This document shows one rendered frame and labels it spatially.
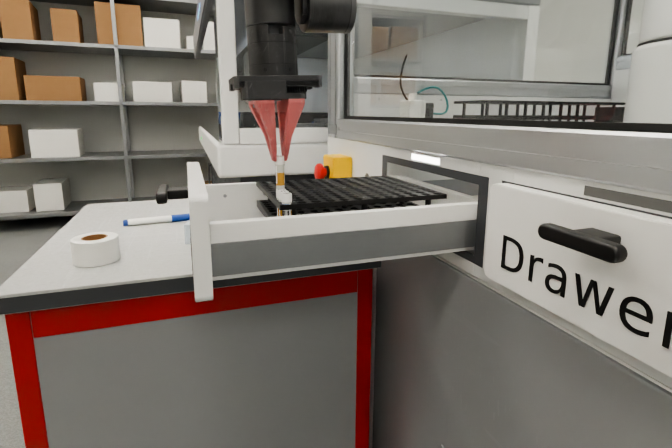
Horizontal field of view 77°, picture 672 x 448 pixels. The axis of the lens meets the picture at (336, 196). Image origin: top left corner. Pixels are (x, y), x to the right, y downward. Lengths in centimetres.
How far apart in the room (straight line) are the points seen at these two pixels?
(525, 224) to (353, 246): 18
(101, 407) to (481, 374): 57
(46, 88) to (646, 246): 429
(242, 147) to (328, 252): 93
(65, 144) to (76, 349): 362
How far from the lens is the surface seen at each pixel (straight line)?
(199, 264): 44
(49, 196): 445
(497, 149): 52
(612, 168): 42
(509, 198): 48
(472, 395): 64
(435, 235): 53
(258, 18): 51
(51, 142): 433
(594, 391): 49
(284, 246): 46
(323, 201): 51
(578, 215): 43
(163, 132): 472
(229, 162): 137
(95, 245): 78
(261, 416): 86
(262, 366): 80
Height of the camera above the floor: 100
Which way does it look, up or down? 11 degrees down
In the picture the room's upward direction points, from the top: straight up
